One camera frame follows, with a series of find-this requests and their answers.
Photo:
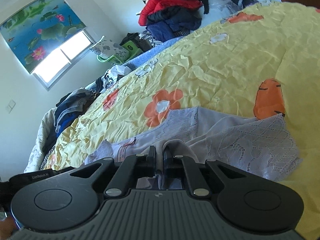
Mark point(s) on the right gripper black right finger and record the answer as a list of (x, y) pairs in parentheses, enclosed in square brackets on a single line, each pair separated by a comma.
[(184, 168)]

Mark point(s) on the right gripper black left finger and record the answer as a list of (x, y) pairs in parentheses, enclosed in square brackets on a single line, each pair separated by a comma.
[(124, 176)]

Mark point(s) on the lavender t-shirt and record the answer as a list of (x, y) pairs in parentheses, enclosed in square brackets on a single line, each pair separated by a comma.
[(261, 147)]

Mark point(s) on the dark clothes pile on bed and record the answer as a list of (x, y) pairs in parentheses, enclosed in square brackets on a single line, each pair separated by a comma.
[(67, 110)]

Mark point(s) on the navy blue clothes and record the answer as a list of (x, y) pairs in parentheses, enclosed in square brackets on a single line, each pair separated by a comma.
[(173, 22)]

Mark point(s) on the person left hand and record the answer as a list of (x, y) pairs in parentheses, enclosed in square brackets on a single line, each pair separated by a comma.
[(7, 227)]

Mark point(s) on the white quilt edge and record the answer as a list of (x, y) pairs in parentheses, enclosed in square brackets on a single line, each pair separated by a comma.
[(40, 139)]

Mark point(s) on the black white crumpled garment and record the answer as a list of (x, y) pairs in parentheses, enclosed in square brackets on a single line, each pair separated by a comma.
[(114, 74)]

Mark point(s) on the blue blanket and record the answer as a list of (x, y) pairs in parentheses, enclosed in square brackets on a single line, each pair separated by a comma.
[(146, 56)]

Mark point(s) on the green plastic chair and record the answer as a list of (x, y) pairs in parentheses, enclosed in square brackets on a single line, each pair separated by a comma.
[(131, 47)]

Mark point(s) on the window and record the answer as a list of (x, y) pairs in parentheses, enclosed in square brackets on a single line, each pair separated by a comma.
[(59, 61)]

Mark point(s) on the grey patterned pillow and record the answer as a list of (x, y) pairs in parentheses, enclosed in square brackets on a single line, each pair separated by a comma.
[(106, 48)]

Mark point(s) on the yellow carrot flower bedspread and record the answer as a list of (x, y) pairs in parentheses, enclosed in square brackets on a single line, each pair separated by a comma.
[(220, 67)]

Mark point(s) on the lotus flower roller blind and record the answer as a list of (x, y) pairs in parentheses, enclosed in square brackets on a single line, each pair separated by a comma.
[(38, 29)]

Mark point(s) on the red jacket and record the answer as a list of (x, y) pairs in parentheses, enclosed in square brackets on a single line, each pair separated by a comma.
[(159, 10)]

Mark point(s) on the wall light switch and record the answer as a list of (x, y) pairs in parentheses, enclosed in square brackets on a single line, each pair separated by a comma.
[(10, 106)]

